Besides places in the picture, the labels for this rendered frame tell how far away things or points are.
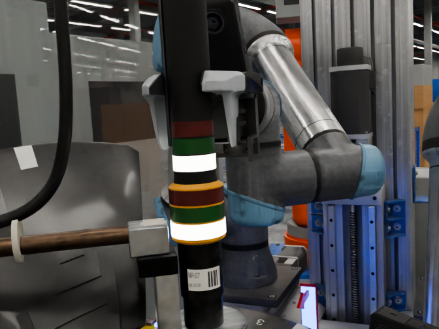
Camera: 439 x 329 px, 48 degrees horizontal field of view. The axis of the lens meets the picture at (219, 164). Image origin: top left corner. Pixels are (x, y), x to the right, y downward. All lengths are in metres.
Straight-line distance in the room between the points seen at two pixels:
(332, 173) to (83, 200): 0.33
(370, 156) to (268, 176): 0.15
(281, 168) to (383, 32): 0.65
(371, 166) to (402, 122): 0.53
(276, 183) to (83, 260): 0.29
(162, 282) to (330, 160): 0.35
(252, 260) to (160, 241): 0.79
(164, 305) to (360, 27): 0.96
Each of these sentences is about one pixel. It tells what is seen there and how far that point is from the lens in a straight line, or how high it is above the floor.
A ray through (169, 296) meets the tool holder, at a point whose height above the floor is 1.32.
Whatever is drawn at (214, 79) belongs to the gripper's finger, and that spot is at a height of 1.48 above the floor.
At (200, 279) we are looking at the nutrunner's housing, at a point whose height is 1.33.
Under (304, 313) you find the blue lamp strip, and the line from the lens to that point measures 0.78.
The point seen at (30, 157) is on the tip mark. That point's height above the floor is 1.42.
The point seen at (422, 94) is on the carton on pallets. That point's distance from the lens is 8.30.
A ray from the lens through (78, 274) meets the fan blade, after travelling 0.44.
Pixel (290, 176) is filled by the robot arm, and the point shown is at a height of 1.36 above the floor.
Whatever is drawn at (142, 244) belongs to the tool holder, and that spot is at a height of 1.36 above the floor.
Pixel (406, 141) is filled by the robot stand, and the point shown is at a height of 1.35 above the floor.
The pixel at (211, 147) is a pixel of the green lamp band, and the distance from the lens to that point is 0.38.
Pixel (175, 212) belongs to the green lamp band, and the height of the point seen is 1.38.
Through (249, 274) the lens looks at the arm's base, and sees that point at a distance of 1.16.
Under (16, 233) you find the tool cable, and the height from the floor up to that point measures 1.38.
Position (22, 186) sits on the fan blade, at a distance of 0.50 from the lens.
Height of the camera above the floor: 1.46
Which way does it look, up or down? 7 degrees down
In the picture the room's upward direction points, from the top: 3 degrees counter-clockwise
